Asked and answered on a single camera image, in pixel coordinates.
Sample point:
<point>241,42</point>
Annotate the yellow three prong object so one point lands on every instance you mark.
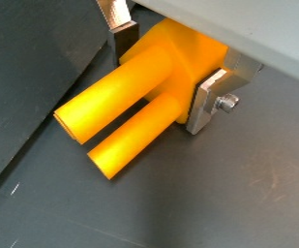
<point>161,68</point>

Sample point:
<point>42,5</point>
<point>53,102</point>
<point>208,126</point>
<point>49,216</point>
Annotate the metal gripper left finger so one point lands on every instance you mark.
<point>124,29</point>

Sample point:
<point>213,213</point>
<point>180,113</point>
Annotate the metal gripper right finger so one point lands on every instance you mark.
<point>213,94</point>

